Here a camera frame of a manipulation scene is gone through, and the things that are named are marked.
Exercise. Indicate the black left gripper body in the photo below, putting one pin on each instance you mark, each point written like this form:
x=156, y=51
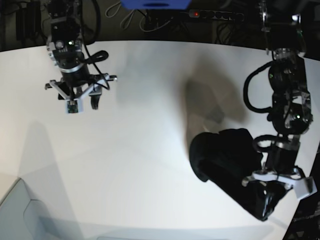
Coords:
x=282, y=157

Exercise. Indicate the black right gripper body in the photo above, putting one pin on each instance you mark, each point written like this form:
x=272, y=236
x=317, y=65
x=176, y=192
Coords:
x=75, y=76

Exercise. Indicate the black t-shirt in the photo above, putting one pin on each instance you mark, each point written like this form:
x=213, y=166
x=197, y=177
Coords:
x=225, y=158

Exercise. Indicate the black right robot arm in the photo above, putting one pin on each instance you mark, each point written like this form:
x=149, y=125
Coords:
x=68, y=49

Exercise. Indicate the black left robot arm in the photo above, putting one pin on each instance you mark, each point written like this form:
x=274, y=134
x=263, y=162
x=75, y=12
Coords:
x=290, y=112

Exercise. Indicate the blue box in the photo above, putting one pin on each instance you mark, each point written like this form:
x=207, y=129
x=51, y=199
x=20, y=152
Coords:
x=155, y=4

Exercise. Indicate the black power strip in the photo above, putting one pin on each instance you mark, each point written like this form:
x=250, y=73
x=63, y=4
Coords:
x=216, y=15

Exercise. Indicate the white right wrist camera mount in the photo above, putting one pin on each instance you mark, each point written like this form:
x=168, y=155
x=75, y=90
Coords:
x=95, y=86

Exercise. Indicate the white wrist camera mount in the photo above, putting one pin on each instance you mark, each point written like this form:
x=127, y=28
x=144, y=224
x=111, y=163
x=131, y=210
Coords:
x=95, y=86
x=303, y=187

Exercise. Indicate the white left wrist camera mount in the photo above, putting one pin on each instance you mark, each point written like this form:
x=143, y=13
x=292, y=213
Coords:
x=303, y=187

